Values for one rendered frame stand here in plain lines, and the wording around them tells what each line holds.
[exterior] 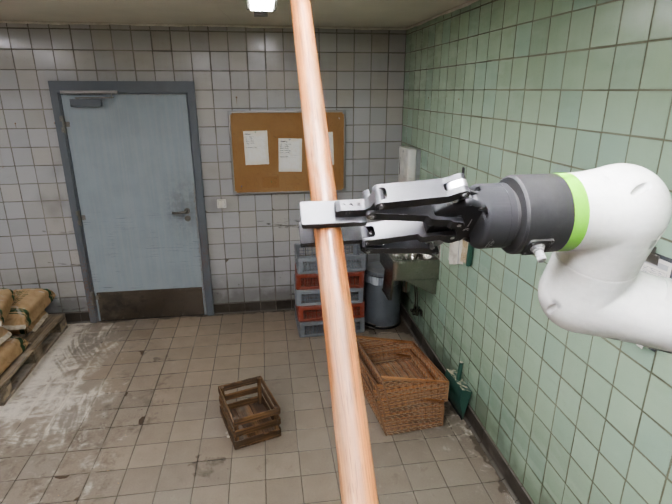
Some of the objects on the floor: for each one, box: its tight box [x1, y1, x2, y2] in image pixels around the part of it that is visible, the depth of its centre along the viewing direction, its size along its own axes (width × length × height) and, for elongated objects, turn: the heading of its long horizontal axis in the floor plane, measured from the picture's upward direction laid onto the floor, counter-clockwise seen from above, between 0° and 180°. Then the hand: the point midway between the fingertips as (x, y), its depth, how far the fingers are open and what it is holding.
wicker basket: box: [361, 371, 445, 436], centre depth 335 cm, size 49×56×28 cm
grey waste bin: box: [364, 261, 401, 330], centre depth 455 cm, size 37×37×55 cm
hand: (330, 223), depth 54 cm, fingers closed on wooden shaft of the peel, 3 cm apart
